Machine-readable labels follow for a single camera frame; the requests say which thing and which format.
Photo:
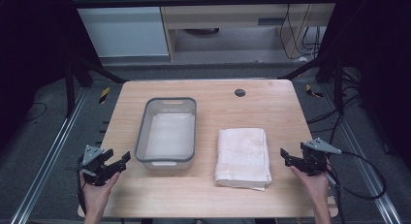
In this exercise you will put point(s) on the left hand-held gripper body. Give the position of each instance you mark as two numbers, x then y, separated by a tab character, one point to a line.
93	162

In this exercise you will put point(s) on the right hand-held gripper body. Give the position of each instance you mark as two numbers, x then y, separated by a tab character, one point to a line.
315	159

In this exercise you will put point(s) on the person's right hand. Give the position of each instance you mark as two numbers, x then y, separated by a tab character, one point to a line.
315	186

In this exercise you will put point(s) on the person's left hand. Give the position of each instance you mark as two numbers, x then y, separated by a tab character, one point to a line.
97	195

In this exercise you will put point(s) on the grey-rimmed clear plastic basin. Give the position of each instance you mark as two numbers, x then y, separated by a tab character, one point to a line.
142	143

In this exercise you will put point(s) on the folded white towel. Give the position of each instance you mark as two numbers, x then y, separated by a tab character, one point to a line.
242	159

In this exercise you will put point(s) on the yellow black striped tape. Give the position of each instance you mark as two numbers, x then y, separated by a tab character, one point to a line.
104	95
312	91

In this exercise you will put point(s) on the black curtain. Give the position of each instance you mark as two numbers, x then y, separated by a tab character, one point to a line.
32	56
381	72

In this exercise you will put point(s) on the white cabinet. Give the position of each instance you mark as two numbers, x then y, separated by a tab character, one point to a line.
122	33

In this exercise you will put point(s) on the light wooden desk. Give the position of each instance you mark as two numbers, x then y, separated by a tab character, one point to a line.
226	15

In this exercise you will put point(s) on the aluminium floor rail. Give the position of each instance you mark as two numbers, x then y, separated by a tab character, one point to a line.
51	153
365	166

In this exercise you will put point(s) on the black metal frame strut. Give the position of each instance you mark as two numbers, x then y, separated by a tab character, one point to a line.
69	88
337	85

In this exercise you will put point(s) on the black metal frame crossbar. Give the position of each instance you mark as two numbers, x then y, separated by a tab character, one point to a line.
194	2

